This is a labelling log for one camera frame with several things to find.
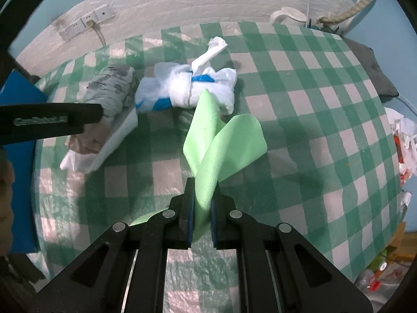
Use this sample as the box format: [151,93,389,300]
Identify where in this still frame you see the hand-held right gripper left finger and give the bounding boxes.
[28,178,196,313]

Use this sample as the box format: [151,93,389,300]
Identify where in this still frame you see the white and blue cloth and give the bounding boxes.
[134,37,238,115]

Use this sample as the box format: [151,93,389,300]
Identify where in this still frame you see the clear plastic bag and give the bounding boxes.
[353,251,408,300]

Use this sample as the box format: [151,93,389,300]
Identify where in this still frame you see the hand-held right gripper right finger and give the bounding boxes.
[210,192,373,313]

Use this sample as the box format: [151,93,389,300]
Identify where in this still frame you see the grey pouch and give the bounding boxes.
[340,37,398,98]

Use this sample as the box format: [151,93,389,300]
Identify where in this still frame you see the light green cloth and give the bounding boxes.
[130,89,268,240]

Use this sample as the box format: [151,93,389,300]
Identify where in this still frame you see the striped hose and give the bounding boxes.
[317,0,382,27]

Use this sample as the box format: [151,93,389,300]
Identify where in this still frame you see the tangled cables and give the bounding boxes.
[306,18,342,35]

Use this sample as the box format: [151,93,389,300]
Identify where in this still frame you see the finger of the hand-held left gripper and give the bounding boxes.
[0,102,104,146]

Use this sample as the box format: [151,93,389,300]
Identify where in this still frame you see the green checkered tablecloth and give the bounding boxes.
[13,21,404,313]

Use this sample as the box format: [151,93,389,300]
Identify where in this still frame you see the grey patterned cloth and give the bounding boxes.
[65,63,140,155]

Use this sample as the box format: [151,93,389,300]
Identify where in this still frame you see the white electric kettle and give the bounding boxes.
[270,7,308,24]

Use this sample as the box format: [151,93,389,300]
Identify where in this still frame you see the white cable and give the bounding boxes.
[396,94,417,111]

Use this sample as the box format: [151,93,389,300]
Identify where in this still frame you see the blue cardboard box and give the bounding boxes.
[0,71,49,253]

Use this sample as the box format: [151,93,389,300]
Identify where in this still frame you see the white plastic trash bag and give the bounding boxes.
[384,107,417,177]

